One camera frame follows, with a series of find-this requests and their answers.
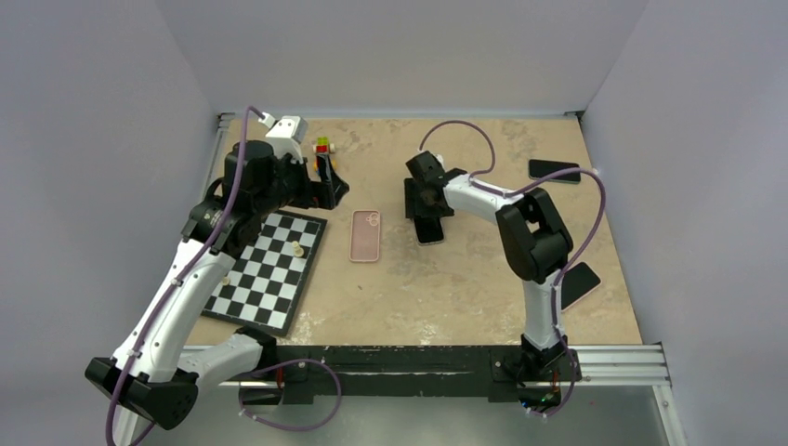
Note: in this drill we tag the phone in pink case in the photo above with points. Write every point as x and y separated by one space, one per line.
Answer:
578 282

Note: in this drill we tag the black white chessboard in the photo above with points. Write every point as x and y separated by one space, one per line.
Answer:
267 281

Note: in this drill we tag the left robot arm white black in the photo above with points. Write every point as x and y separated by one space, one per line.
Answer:
147 378

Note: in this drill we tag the pink phone case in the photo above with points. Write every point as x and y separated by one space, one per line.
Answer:
364 246

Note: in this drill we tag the colourful toy brick car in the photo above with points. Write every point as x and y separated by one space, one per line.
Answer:
324 150

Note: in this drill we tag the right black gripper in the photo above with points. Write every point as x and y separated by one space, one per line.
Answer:
414 205

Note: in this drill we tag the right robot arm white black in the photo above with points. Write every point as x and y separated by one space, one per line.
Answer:
535 241

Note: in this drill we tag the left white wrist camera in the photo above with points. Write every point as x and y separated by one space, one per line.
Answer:
285 137

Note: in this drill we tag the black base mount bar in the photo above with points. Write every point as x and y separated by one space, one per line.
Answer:
486 372

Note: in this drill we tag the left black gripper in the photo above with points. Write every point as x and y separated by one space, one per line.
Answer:
312 193

